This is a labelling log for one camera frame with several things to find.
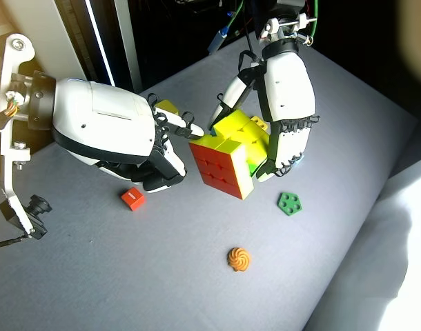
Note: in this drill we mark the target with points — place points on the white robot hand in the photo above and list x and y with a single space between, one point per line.
103 124
290 89

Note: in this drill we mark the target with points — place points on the colourful magic cube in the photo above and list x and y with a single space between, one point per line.
214 165

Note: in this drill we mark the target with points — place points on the yellow two-hole block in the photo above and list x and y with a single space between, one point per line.
259 121

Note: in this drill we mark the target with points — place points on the yellow solid block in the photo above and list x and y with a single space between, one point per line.
169 105

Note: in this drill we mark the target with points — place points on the red cube block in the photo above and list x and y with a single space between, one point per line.
132 199

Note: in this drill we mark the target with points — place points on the silver usb adapter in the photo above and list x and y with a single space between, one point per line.
215 43

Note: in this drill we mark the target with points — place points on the green pentagon block with holes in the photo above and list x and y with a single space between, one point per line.
290 204

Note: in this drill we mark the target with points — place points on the white cabinet panel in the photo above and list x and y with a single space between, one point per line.
41 20

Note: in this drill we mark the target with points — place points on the grey table cloth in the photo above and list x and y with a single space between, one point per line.
162 258

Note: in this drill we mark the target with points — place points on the orange swirl cookie toy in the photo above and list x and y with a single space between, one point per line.
239 259

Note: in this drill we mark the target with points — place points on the white backdrop sheet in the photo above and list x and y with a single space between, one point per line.
386 241

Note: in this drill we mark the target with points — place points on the white frame post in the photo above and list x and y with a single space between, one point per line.
127 41

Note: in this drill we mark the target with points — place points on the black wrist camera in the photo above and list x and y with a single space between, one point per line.
36 207

